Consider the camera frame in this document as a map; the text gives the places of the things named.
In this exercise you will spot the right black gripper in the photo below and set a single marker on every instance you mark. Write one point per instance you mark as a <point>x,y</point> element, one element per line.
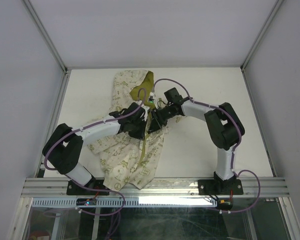
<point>154,126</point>

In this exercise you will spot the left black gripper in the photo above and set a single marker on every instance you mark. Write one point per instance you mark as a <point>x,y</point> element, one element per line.
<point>140,135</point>

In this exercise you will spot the cream green printed jacket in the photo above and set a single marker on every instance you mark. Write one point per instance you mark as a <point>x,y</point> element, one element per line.
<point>122,158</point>

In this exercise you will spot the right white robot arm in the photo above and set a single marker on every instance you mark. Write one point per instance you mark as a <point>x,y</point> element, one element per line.
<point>224,127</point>

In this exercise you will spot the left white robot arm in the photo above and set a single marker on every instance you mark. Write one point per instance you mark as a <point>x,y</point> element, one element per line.
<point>64,147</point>

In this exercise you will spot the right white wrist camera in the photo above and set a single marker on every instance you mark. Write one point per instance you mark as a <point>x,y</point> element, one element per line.
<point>152,98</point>

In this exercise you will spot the slotted grey cable duct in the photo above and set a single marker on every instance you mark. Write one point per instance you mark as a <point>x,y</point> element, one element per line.
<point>129,202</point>

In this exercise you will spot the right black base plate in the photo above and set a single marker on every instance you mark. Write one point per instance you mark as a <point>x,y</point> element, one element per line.
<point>215,187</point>

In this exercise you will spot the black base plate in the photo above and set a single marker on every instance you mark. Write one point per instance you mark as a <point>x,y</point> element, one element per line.
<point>215,187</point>
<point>74,189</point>

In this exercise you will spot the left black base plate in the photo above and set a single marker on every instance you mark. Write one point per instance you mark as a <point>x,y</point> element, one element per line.
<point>74,189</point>

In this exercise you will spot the aluminium mounting rail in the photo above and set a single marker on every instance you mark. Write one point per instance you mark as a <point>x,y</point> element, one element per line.
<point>265,187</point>

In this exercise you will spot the left aluminium frame post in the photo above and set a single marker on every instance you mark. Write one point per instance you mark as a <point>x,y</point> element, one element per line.
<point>44,34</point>

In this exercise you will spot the aluminium frame post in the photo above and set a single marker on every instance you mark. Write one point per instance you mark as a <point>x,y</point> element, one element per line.
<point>262,33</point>
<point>44,34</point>

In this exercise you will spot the right aluminium frame post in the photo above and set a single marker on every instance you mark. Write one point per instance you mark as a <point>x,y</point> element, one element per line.
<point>262,33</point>

